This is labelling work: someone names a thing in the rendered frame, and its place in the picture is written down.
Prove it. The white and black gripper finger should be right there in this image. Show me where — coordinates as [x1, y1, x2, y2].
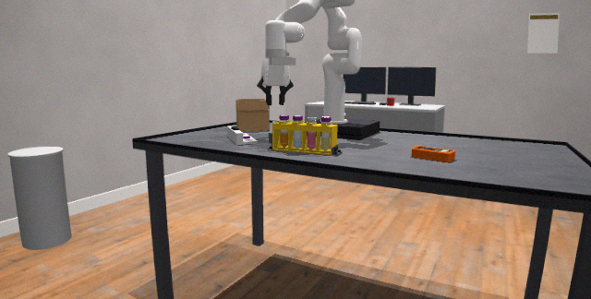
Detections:
[257, 76, 271, 105]
[279, 80, 294, 105]

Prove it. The brown cardboard box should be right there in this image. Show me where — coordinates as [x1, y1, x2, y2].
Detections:
[237, 99, 270, 131]

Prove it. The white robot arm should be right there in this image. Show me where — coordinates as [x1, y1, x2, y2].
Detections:
[265, 0, 362, 124]

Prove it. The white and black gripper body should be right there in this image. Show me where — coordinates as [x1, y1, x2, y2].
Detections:
[260, 57, 290, 86]

